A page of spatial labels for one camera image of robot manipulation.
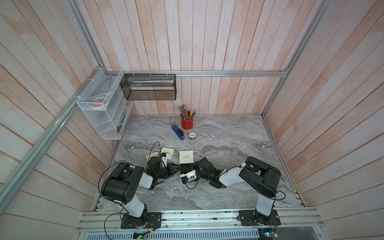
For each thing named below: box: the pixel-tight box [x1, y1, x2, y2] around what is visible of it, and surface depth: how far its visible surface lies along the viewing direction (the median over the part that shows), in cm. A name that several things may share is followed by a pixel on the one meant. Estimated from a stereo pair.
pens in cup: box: [178, 104, 197, 120], surface depth 106 cm
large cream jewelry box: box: [179, 150, 194, 165], surface depth 95 cm
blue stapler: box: [171, 123, 185, 141], surface depth 107 cm
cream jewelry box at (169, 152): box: [161, 147, 175, 161], surface depth 97 cm
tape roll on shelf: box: [90, 96, 109, 109], surface depth 75 cm
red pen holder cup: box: [181, 110, 194, 131], surface depth 109 cm
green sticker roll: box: [188, 131, 197, 140], surface depth 107 cm
